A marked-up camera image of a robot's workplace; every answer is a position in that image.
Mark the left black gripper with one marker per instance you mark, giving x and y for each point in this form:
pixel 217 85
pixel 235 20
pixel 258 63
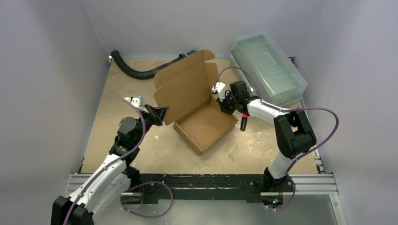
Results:
pixel 156 115

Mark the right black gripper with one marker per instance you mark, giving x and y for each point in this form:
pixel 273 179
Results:
pixel 229 103

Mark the brown cardboard box sheet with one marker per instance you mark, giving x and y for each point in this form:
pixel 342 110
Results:
pixel 185 88

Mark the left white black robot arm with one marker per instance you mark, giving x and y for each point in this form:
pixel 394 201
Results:
pixel 114 176

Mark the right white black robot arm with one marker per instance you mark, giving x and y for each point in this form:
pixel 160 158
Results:
pixel 294 134

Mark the black red marker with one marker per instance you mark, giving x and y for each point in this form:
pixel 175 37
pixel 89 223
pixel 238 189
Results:
pixel 243 122

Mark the clear plastic storage bin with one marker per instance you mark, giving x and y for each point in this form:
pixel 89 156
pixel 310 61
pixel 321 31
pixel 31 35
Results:
pixel 267 71

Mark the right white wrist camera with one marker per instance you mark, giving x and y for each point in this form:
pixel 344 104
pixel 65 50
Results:
pixel 219 89

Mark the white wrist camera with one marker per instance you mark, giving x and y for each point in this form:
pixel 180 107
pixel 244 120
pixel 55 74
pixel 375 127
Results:
pixel 137 102
pixel 219 89

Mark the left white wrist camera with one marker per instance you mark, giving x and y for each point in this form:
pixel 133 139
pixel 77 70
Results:
pixel 137 102

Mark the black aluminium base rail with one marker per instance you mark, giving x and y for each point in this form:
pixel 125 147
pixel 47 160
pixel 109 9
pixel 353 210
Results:
pixel 229 187

